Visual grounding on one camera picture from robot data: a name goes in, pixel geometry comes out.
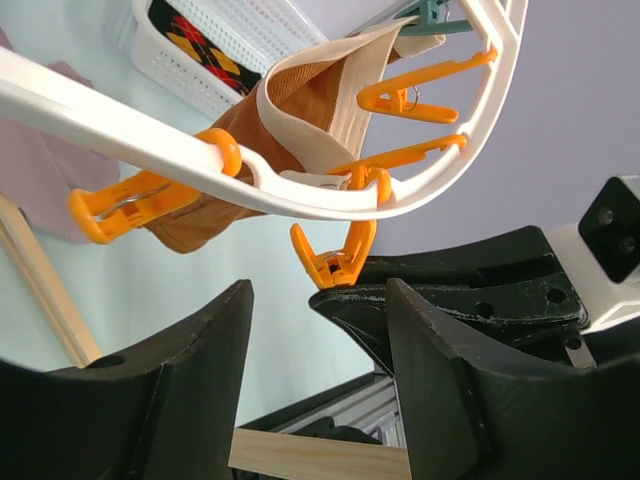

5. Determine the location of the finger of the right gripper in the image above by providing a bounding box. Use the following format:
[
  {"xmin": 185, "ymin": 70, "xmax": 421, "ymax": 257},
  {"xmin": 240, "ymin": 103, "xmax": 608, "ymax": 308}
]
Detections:
[
  {"xmin": 357, "ymin": 226, "xmax": 560, "ymax": 288},
  {"xmin": 309, "ymin": 279, "xmax": 585, "ymax": 375}
]

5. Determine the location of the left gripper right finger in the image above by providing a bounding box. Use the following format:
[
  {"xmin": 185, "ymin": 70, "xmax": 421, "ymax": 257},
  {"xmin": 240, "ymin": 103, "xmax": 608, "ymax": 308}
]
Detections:
[{"xmin": 386, "ymin": 279, "xmax": 639, "ymax": 479}]

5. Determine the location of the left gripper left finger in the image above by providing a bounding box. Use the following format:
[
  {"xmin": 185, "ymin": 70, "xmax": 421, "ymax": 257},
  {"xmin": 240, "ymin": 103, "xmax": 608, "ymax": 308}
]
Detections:
[{"xmin": 1, "ymin": 280, "xmax": 254, "ymax": 479}]

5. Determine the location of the white round clip hanger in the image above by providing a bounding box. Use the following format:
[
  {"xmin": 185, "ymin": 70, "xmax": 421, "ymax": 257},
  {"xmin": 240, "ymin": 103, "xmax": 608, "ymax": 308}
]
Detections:
[{"xmin": 1, "ymin": 1, "xmax": 528, "ymax": 289}]

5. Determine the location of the argyle sock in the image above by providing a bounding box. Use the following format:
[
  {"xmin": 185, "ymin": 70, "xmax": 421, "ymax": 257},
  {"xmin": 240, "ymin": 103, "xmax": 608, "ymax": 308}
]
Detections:
[{"xmin": 148, "ymin": 1, "xmax": 262, "ymax": 97}]

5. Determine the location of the orange brown garment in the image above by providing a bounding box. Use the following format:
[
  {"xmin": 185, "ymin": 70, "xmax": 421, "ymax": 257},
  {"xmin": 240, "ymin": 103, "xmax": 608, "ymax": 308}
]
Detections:
[{"xmin": 144, "ymin": 17, "xmax": 446, "ymax": 256}]

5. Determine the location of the mauve cloth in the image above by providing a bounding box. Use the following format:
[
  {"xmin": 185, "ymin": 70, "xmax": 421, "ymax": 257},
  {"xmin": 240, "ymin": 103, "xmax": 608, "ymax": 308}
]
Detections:
[{"xmin": 0, "ymin": 27, "xmax": 121, "ymax": 246}]

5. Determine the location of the white plastic basket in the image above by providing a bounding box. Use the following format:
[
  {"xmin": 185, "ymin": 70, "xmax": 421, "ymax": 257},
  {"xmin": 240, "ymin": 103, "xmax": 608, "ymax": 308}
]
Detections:
[{"xmin": 131, "ymin": 1, "xmax": 327, "ymax": 119}]

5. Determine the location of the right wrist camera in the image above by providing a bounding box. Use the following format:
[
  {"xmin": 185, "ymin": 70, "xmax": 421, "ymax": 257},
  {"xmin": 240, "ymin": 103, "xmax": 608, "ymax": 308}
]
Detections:
[{"xmin": 545, "ymin": 175, "xmax": 639, "ymax": 334}]

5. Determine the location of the wooden drying rack frame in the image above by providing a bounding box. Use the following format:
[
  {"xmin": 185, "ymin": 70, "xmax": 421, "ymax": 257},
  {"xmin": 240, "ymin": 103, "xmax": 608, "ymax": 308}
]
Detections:
[{"xmin": 1, "ymin": 201, "xmax": 410, "ymax": 479}]

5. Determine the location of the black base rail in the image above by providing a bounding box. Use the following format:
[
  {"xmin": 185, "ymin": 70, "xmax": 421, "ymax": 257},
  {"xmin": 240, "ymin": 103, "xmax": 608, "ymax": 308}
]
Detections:
[{"xmin": 242, "ymin": 371, "xmax": 406, "ymax": 448}]

